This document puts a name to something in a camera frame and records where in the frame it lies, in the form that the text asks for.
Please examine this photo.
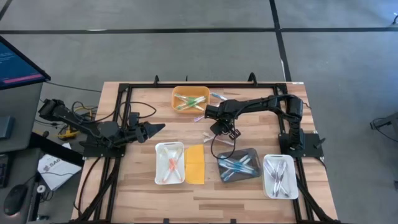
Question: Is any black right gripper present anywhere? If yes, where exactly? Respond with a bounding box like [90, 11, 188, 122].
[217, 104, 242, 141]

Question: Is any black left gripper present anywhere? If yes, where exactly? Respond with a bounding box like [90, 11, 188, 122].
[119, 121, 166, 146]

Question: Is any grey translucent plastic bin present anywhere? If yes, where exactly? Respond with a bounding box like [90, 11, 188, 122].
[216, 147, 262, 184]

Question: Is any blue toothbrush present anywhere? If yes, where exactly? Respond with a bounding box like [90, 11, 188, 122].
[220, 164, 258, 174]
[224, 158, 254, 181]
[218, 159, 259, 175]
[223, 160, 253, 177]

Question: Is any green toothbrush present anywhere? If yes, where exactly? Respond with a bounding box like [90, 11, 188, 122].
[174, 94, 205, 110]
[183, 95, 206, 103]
[175, 96, 207, 111]

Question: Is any pile of clear plastic packets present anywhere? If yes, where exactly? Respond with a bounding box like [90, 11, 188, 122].
[221, 155, 251, 182]

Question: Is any orange plastic bin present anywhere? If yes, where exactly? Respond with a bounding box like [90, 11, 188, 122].
[171, 86, 211, 114]

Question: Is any white plastic bin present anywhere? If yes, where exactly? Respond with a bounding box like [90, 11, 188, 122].
[154, 141, 186, 185]

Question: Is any yellow cloth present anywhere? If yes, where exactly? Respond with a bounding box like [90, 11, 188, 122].
[185, 144, 206, 185]

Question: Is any dark toothbrush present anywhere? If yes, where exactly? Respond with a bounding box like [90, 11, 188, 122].
[272, 161, 290, 198]
[264, 159, 280, 181]

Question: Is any pale toothbrush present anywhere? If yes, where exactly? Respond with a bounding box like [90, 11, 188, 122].
[272, 160, 289, 197]

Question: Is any frosted clear plastic bin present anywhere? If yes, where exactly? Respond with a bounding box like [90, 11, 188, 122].
[262, 154, 300, 200]

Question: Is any yellow tool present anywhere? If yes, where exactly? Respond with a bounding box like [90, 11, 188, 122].
[57, 128, 79, 141]

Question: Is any white printed paper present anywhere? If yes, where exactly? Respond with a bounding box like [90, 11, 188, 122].
[37, 151, 83, 192]

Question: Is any grey desk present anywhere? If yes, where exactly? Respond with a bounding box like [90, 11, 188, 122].
[0, 82, 44, 154]

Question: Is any blue-grey box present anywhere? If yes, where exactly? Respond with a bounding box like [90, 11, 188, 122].
[0, 115, 16, 140]

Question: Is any computer monitor blue screen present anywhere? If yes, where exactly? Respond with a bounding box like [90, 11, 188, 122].
[0, 35, 52, 91]

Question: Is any black floor stand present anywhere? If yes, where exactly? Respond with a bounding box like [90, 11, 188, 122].
[369, 111, 398, 131]

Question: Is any black computer mouse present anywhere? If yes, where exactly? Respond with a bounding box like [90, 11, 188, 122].
[3, 184, 29, 217]

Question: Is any black keyboard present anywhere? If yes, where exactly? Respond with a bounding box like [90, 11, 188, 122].
[0, 154, 11, 189]

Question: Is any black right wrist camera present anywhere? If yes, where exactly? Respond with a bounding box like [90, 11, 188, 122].
[210, 121, 225, 136]

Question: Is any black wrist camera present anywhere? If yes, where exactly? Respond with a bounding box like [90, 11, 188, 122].
[127, 111, 141, 128]
[210, 121, 225, 136]

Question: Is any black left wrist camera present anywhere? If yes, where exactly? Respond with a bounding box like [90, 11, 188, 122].
[127, 111, 141, 128]

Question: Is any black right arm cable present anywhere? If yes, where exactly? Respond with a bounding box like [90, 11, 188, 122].
[210, 124, 238, 161]

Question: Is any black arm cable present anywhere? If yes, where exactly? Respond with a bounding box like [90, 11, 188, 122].
[93, 101, 157, 125]
[210, 124, 238, 161]

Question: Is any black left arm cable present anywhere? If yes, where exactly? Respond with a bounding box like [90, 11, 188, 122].
[93, 101, 157, 125]

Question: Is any black aluminium table frame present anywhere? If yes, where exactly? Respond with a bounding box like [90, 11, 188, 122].
[72, 72, 340, 224]

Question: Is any black floor cable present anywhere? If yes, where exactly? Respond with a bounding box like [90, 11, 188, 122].
[45, 80, 103, 94]

